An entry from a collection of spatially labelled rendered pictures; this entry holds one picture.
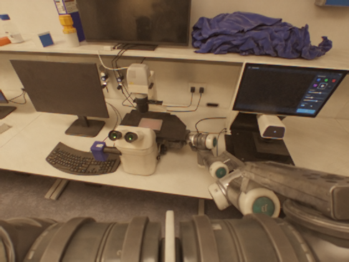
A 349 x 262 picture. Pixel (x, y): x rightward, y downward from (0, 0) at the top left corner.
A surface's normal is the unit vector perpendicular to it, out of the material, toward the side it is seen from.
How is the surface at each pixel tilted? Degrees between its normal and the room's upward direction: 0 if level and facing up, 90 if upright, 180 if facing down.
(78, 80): 86
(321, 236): 69
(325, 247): 31
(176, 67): 90
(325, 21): 90
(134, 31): 86
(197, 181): 0
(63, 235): 23
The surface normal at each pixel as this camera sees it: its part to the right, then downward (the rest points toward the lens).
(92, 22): -0.14, 0.60
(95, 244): 0.00, -0.88
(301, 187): -1.00, 0.01
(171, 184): 0.01, -0.75
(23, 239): 0.55, -0.83
